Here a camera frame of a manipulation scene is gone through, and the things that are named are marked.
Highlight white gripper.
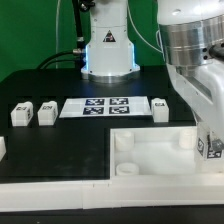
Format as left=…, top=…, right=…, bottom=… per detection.
left=167, top=60, right=224, bottom=151

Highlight white square tabletop tray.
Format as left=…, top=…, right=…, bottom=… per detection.
left=109, top=126, right=224, bottom=185

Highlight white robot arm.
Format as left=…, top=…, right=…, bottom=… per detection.
left=81, top=0, right=224, bottom=151

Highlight white sheet with markers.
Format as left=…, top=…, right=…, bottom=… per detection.
left=60, top=96, right=151, bottom=118

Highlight white front fence bar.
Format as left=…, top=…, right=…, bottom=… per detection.
left=0, top=174, right=224, bottom=212

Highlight white left fence piece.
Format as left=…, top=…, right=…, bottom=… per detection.
left=0, top=137, right=6, bottom=161

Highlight black cables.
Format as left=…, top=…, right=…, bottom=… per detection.
left=35, top=0, right=88, bottom=70

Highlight thin white cable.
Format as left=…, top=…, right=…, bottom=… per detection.
left=55, top=0, right=63, bottom=69

